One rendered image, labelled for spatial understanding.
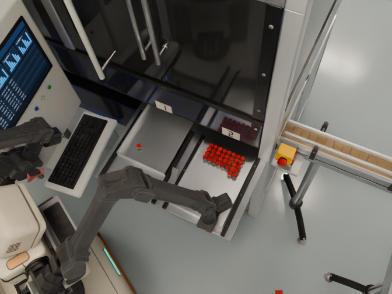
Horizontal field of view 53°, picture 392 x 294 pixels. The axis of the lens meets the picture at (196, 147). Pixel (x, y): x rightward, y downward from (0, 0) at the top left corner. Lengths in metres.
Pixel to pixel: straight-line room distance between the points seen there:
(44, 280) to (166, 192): 0.51
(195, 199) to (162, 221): 1.32
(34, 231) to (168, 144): 0.78
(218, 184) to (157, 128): 0.42
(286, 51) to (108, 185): 0.64
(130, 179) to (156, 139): 0.77
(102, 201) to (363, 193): 2.05
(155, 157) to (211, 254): 0.95
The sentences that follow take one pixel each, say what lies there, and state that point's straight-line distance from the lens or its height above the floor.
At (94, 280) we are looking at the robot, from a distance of 2.42.
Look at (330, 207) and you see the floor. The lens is 2.79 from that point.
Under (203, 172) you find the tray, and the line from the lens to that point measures 1.83.
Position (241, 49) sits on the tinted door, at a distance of 1.30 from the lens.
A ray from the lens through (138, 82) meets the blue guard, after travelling 1.79.
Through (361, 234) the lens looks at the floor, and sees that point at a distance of 2.79.
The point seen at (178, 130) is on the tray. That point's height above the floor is 0.88.
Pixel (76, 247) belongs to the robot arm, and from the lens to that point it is 1.35.
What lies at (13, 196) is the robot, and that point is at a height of 1.35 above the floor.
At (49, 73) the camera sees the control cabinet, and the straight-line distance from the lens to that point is 1.94.
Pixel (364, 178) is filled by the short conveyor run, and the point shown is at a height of 0.89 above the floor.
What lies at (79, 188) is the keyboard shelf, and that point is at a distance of 2.01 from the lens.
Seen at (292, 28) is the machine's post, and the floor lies 1.74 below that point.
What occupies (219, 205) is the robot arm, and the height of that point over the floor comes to 1.12.
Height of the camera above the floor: 2.57
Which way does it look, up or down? 63 degrees down
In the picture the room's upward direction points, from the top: 8 degrees counter-clockwise
